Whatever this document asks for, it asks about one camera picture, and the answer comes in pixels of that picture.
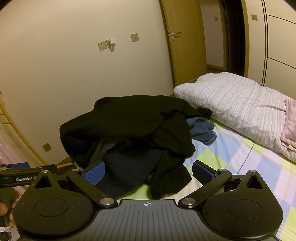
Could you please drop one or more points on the wooden door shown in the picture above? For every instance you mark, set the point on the wooden door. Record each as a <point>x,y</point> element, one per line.
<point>188,52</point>

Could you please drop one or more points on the white plugged adapter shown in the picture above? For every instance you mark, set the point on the white plugged adapter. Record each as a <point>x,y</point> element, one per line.
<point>111,43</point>

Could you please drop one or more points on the wardrobe side wall switch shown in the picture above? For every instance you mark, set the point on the wardrobe side wall switch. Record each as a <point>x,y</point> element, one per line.
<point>254,17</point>

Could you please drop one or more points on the checkered bed sheet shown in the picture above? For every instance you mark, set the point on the checkered bed sheet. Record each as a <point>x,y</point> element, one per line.
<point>239,154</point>

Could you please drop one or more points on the person left hand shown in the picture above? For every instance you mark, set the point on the person left hand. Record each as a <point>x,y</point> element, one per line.
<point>5,210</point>

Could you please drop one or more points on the blue denim jeans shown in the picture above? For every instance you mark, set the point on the blue denim jeans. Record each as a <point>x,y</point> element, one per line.
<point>202,130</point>

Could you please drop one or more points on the wall light switch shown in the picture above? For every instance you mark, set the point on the wall light switch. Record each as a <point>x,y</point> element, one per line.
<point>134,37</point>

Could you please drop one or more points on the black trousers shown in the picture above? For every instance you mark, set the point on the black trousers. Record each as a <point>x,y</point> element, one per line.
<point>141,140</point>

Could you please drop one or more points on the low wall socket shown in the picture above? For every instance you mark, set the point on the low wall socket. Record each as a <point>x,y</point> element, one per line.
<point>46,147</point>

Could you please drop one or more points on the wall power socket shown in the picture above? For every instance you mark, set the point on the wall power socket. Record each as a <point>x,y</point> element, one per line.
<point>102,45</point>

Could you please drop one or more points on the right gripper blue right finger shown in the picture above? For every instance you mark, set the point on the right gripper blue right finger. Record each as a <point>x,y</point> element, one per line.
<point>203,173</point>

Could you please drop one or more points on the white striped duvet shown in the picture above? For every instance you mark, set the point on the white striped duvet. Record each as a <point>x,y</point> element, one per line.
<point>240,103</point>

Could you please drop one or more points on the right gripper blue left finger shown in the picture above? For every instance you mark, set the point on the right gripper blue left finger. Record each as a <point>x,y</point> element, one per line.
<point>94,173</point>

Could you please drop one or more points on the pink folded cloth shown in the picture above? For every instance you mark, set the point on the pink folded cloth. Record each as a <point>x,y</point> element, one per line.
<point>288,133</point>

